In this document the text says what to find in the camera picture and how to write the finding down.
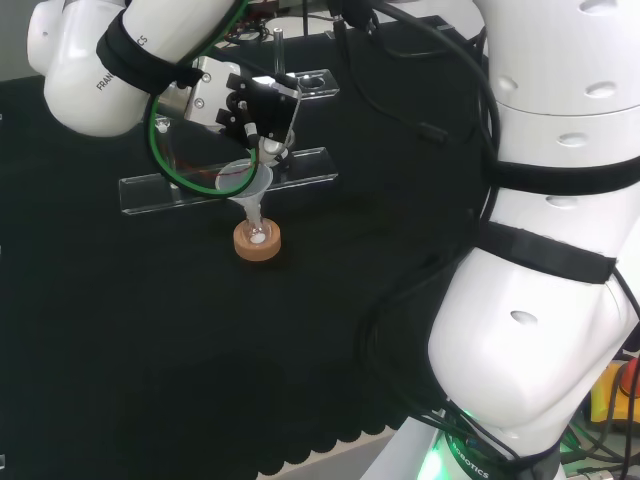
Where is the cork ring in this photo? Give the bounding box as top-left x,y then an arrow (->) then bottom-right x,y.
232,217 -> 283,263

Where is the clear plastic funnel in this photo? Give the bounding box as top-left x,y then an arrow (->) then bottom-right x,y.
214,158 -> 275,222

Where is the red and black wire bundle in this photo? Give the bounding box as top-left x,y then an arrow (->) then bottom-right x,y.
222,0 -> 275,45

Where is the yellow stop button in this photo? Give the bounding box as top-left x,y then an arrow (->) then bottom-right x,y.
589,355 -> 640,426

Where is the small round-bottom glass flask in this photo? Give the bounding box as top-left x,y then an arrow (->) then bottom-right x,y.
244,207 -> 270,247

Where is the clear acrylic funnel stand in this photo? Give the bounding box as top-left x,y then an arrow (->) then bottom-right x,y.
118,28 -> 341,217

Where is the black bench cloth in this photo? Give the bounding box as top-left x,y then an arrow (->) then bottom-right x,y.
0,13 -> 501,476

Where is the thick green cable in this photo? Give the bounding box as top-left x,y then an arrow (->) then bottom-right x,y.
143,0 -> 274,199

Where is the black cable with inline connector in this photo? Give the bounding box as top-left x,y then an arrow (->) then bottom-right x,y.
327,0 -> 451,146

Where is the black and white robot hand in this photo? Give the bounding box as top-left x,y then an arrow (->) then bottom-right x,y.
158,54 -> 305,170

